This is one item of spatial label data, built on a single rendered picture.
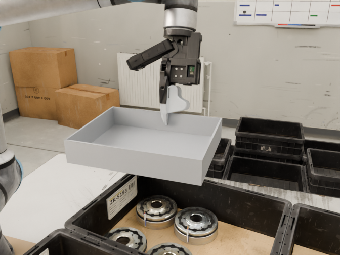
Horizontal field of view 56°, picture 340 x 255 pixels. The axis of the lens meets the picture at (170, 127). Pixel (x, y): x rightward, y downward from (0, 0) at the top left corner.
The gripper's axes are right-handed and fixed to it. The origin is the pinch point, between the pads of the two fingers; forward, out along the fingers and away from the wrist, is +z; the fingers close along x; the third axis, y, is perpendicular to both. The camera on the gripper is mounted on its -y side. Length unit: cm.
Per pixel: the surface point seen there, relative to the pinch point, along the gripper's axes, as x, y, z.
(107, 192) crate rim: -5.4, -11.1, 17.8
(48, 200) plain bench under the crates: 23, -45, 33
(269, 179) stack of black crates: 118, 35, 38
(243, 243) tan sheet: -0.2, 20.5, 26.7
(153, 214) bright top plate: 0.2, -1.2, 23.5
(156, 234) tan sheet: -2.1, 0.5, 27.2
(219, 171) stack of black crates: 89, 8, 30
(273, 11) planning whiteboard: 258, 34, -94
